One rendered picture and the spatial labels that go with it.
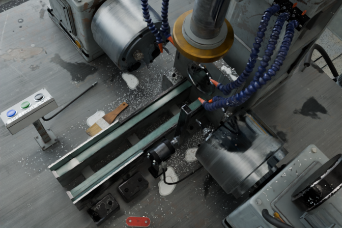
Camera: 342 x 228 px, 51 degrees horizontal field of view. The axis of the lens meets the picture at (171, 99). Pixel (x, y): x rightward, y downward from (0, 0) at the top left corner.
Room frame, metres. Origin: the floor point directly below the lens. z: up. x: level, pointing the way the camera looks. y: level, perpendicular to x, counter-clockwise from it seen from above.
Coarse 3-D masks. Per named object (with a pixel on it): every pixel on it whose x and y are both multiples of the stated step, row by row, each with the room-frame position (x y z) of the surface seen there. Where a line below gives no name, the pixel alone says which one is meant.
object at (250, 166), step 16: (224, 112) 0.57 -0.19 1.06; (240, 112) 0.53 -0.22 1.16; (208, 128) 0.49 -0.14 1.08; (224, 128) 0.46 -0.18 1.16; (240, 128) 0.47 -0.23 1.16; (256, 128) 0.48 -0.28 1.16; (208, 144) 0.42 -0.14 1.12; (224, 144) 0.42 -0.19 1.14; (240, 144) 0.42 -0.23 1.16; (256, 144) 0.43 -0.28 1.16; (272, 144) 0.44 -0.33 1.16; (208, 160) 0.38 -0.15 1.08; (224, 160) 0.37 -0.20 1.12; (240, 160) 0.37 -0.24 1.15; (256, 160) 0.38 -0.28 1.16; (272, 160) 0.39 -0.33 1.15; (224, 176) 0.34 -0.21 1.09; (240, 176) 0.33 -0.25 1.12; (256, 176) 0.34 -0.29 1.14; (240, 192) 0.30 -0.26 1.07
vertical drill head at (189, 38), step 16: (208, 0) 0.63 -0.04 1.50; (224, 0) 0.64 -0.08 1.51; (192, 16) 0.66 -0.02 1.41; (208, 16) 0.63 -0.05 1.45; (224, 16) 0.65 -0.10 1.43; (176, 32) 0.65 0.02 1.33; (192, 32) 0.64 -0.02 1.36; (208, 32) 0.63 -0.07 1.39; (224, 32) 0.67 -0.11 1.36; (192, 48) 0.60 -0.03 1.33; (208, 48) 0.61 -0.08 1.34; (224, 48) 0.63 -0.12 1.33
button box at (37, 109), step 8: (32, 96) 0.49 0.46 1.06; (48, 96) 0.50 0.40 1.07; (16, 104) 0.45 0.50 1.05; (32, 104) 0.46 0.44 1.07; (40, 104) 0.46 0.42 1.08; (48, 104) 0.47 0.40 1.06; (56, 104) 0.48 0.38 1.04; (16, 112) 0.42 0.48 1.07; (24, 112) 0.42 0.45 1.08; (32, 112) 0.43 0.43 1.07; (40, 112) 0.44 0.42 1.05; (48, 112) 0.45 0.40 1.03; (8, 120) 0.39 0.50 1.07; (16, 120) 0.39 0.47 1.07; (24, 120) 0.40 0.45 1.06; (32, 120) 0.41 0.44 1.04; (8, 128) 0.36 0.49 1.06; (16, 128) 0.37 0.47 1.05
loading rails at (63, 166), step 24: (168, 96) 0.66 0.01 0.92; (144, 120) 0.55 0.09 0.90; (168, 120) 0.56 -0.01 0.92; (192, 120) 0.61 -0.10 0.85; (96, 144) 0.42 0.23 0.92; (120, 144) 0.47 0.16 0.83; (144, 144) 0.45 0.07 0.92; (72, 168) 0.31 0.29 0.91; (120, 168) 0.34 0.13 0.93; (72, 192) 0.23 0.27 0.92; (96, 192) 0.26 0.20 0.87
